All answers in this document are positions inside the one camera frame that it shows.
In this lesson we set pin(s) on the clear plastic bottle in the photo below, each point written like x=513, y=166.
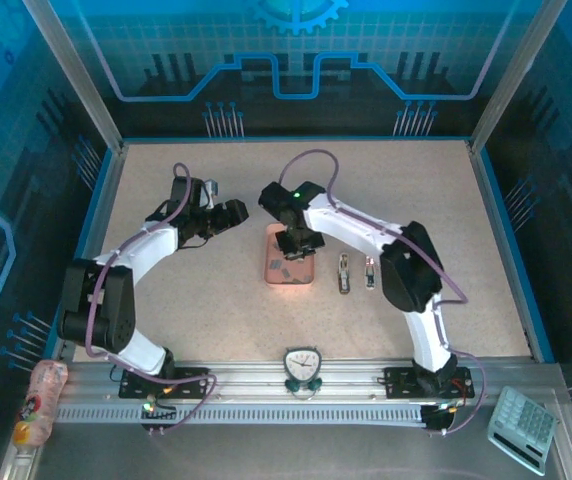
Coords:
x=41, y=400

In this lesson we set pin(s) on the white teal alarm clock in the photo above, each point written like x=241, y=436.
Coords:
x=302, y=362

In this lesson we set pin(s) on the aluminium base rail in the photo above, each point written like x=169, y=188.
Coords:
x=246, y=372

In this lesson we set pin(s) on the blue table rim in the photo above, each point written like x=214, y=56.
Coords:
x=296, y=139

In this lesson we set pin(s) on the aluminium frame post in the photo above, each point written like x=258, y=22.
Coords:
x=76, y=75
x=516, y=75

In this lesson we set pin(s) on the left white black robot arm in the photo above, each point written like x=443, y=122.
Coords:
x=151, y=245

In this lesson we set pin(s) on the blue printed enclosure panel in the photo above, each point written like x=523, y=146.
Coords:
x=296, y=50
x=566, y=150
x=6, y=150

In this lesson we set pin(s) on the aluminium frame extrusion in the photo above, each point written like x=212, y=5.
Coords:
x=18, y=465

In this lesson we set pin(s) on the aluminium blue side rail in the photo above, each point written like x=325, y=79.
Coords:
x=98, y=235
x=498, y=235

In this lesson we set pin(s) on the black controller board with LEDs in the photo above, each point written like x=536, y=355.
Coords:
x=158, y=412
x=433, y=417

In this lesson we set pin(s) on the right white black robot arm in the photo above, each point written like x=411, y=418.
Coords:
x=346, y=220

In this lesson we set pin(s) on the pink plastic tray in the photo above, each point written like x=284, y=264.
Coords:
x=296, y=265

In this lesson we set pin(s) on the light green calculator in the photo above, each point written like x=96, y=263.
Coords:
x=521, y=425

